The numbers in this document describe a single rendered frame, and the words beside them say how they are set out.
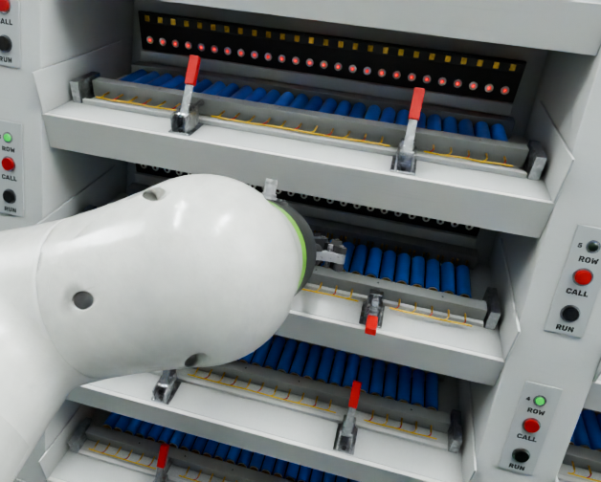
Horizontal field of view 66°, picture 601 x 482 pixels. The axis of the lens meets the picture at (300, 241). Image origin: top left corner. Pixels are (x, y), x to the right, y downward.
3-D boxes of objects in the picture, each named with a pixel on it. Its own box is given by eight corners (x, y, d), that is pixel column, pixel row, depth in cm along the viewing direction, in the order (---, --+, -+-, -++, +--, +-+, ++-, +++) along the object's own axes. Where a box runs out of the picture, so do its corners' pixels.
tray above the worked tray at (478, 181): (539, 239, 51) (594, 117, 43) (50, 147, 60) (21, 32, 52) (515, 163, 67) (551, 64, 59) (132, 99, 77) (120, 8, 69)
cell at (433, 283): (437, 270, 67) (437, 299, 62) (425, 267, 67) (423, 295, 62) (440, 259, 66) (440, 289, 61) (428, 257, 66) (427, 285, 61)
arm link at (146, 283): (301, 374, 21) (241, 134, 21) (58, 421, 23) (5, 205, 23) (334, 312, 35) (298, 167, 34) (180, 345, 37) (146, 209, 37)
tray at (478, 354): (493, 386, 56) (521, 331, 51) (51, 281, 66) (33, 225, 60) (481, 284, 73) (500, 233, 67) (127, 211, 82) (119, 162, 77)
